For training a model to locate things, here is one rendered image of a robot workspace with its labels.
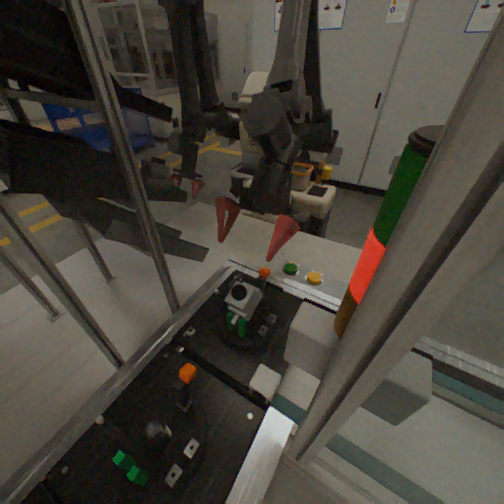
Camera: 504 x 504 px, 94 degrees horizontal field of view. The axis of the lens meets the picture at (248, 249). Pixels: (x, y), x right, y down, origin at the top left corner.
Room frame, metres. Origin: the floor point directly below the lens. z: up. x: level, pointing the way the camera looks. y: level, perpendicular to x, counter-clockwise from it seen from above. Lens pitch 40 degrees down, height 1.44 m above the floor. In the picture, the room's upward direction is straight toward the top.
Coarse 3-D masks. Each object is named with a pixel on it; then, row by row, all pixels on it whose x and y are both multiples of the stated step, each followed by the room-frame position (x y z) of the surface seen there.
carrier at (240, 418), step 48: (144, 384) 0.17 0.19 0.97; (192, 384) 0.17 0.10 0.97; (96, 432) 0.10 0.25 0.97; (144, 432) 0.10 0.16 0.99; (192, 432) 0.10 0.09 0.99; (240, 432) 0.10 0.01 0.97; (48, 480) 0.05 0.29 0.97; (96, 480) 0.05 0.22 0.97; (144, 480) 0.04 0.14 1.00; (192, 480) 0.05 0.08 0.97
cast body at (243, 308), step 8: (232, 288) 0.30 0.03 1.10; (240, 288) 0.29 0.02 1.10; (248, 288) 0.30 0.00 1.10; (256, 288) 0.32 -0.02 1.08; (232, 296) 0.28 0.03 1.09; (240, 296) 0.28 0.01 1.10; (248, 296) 0.28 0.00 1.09; (256, 296) 0.30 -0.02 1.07; (232, 304) 0.27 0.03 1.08; (240, 304) 0.27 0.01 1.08; (248, 304) 0.28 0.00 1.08; (256, 304) 0.30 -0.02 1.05; (232, 312) 0.29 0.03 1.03; (240, 312) 0.27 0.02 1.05; (248, 312) 0.27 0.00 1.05; (232, 320) 0.27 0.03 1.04; (248, 320) 0.27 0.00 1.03
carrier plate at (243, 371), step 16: (224, 288) 0.41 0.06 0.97; (272, 288) 0.41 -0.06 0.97; (208, 304) 0.36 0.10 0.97; (288, 304) 0.36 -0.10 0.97; (192, 320) 0.31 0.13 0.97; (208, 320) 0.31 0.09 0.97; (288, 320) 0.31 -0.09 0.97; (176, 336) 0.27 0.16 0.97; (192, 336) 0.27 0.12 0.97; (208, 336) 0.27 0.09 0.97; (192, 352) 0.24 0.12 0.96; (208, 352) 0.24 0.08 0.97; (224, 352) 0.24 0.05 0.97; (240, 352) 0.24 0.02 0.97; (256, 352) 0.24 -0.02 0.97; (272, 352) 0.24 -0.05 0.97; (224, 368) 0.20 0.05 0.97; (240, 368) 0.20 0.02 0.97; (256, 368) 0.20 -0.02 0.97; (272, 368) 0.20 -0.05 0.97; (240, 384) 0.18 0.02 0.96
